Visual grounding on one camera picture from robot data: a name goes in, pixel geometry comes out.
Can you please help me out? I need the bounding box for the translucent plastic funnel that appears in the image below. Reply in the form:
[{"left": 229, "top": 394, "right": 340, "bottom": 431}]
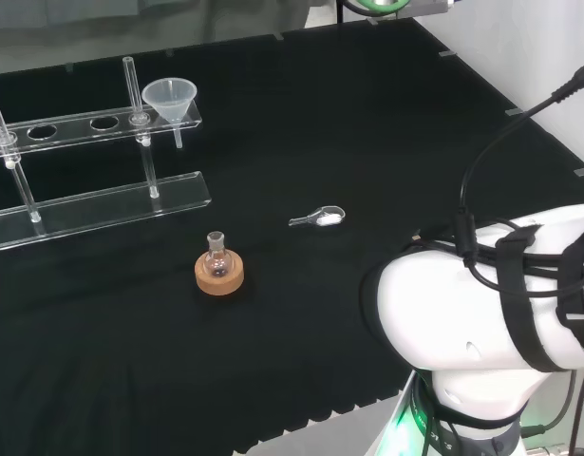
[{"left": 141, "top": 78, "right": 198, "bottom": 150}]

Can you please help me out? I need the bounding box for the glass weighing funnel with powder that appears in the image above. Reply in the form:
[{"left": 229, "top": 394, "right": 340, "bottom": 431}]
[{"left": 288, "top": 204, "right": 346, "bottom": 228}]

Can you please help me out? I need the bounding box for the clear acrylic funnel stand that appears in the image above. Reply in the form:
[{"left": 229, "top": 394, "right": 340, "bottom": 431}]
[{"left": 0, "top": 56, "right": 212, "bottom": 253}]

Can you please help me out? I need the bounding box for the round-bottom glass flask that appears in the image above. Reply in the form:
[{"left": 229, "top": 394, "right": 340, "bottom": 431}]
[{"left": 203, "top": 231, "right": 234, "bottom": 278}]

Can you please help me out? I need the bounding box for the black bench cloth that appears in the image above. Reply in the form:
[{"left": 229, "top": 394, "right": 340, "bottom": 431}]
[{"left": 0, "top": 13, "right": 584, "bottom": 456}]

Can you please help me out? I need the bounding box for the cork ring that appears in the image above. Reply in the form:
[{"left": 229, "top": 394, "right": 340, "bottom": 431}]
[{"left": 194, "top": 254, "right": 246, "bottom": 295}]

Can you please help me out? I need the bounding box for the black cable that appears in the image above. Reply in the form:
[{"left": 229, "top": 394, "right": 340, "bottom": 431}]
[{"left": 455, "top": 59, "right": 584, "bottom": 267}]

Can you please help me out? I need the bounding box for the grey plate with green ring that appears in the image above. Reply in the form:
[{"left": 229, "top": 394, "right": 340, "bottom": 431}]
[{"left": 337, "top": 0, "right": 458, "bottom": 23}]

